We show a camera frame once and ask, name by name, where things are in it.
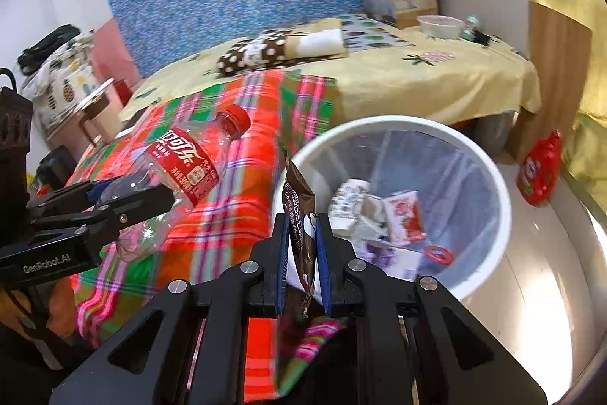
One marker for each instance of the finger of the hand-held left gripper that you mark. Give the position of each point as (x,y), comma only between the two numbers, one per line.
(137,208)
(99,189)

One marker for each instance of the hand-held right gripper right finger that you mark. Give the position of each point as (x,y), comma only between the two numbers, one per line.
(324,265)

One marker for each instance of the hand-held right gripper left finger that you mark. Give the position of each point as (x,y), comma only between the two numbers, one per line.
(282,265)

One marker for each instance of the brown coffee sachet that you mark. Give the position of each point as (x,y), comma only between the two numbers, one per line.
(298,205)

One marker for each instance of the clear red-label soda bottle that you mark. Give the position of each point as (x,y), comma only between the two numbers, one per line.
(185,163)

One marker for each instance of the white yogurt cup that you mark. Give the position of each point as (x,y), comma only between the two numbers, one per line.
(348,196)

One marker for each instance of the red and white carton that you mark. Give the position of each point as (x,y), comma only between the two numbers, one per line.
(403,215)

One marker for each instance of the white trash bin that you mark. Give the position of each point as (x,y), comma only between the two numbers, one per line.
(474,196)

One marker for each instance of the black case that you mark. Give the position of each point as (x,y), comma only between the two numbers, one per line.
(57,167)

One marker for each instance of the pink side table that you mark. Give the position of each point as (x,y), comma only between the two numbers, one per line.
(59,134)

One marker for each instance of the pink mug with brown lid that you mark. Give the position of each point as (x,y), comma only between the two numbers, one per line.
(106,120)

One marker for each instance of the pineapple print storage bag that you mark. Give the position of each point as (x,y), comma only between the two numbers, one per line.
(61,82)

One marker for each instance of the plaid blanket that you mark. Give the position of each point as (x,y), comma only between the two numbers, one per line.
(246,139)

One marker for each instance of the black bag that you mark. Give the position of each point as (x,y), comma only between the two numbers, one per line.
(47,44)

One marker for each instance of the brown polka dot pillow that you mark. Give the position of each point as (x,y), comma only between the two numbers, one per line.
(246,54)

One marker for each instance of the yellow bedsheet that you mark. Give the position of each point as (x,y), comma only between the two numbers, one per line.
(427,77)

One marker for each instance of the red detergent bottle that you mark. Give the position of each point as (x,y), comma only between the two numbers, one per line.
(538,172)

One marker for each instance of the fruit print pillow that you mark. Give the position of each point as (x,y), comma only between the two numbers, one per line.
(374,35)

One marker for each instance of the white bowl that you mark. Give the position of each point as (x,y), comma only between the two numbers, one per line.
(441,28)

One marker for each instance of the small green bottle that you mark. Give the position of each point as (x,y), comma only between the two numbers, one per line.
(470,30)

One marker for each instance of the wooden board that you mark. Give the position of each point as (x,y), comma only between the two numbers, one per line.
(555,63)

